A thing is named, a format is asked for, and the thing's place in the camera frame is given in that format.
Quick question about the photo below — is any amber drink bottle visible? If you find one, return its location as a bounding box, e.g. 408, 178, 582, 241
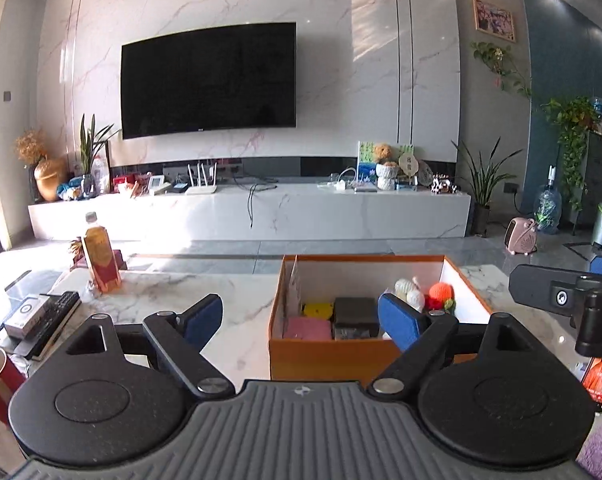
81, 237, 122, 295

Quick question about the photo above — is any small grey box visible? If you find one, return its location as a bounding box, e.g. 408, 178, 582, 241
3, 296, 52, 339

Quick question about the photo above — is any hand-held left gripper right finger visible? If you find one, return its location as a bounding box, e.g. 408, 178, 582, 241
367, 294, 538, 396

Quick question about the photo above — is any hanging vine plant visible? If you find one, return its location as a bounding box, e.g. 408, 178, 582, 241
471, 41, 532, 101

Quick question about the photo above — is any white router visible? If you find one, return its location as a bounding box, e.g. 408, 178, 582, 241
187, 160, 219, 196

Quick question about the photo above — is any trailing vine plant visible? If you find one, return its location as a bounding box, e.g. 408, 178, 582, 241
541, 97, 602, 212

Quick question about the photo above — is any pink leather pouch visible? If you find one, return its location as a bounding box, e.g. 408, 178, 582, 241
283, 316, 332, 342

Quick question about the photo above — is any tall leafy potted plant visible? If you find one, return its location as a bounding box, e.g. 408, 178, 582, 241
453, 137, 524, 237

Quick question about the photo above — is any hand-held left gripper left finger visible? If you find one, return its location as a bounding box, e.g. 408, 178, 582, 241
66, 294, 234, 398

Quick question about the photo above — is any pink space heater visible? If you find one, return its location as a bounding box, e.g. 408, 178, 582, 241
503, 216, 538, 254

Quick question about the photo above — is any crochet bunny doll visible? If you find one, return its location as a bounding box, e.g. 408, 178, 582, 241
393, 277, 426, 313

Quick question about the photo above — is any red orange crochet fruit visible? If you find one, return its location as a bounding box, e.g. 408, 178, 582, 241
426, 282, 456, 313

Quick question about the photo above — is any orange drink bottle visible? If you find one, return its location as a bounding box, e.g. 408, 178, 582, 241
83, 212, 116, 261

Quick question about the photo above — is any dark grey case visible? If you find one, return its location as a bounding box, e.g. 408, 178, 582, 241
333, 297, 382, 331

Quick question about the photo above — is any white hand cream tube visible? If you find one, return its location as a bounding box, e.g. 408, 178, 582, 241
286, 260, 306, 321

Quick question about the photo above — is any small brown teddy bear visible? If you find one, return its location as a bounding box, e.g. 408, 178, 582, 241
372, 143, 399, 166

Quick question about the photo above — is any round fan ornament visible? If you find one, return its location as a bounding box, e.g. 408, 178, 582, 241
398, 144, 422, 186

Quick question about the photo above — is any green potted plant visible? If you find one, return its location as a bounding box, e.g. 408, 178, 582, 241
76, 114, 122, 197

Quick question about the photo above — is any framed wall picture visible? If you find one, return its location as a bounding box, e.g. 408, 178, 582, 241
472, 0, 516, 43

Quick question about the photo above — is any blue water jug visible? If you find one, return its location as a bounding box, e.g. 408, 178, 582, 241
533, 165, 564, 235

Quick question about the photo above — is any black television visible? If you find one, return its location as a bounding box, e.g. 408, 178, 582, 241
120, 22, 298, 141

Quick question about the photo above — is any orange cardboard box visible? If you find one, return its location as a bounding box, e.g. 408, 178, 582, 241
268, 254, 494, 381

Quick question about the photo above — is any small landscape painting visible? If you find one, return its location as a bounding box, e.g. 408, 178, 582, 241
357, 141, 382, 183

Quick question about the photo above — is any black remote control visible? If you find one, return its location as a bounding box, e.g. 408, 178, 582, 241
28, 291, 82, 359

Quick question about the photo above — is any white marble tv cabinet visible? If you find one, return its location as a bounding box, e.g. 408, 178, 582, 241
28, 182, 472, 243

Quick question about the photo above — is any golden vase with dried flowers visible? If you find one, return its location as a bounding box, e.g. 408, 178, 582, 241
15, 130, 69, 203

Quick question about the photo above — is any yellow tape measure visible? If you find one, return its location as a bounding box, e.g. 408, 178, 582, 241
303, 301, 334, 320

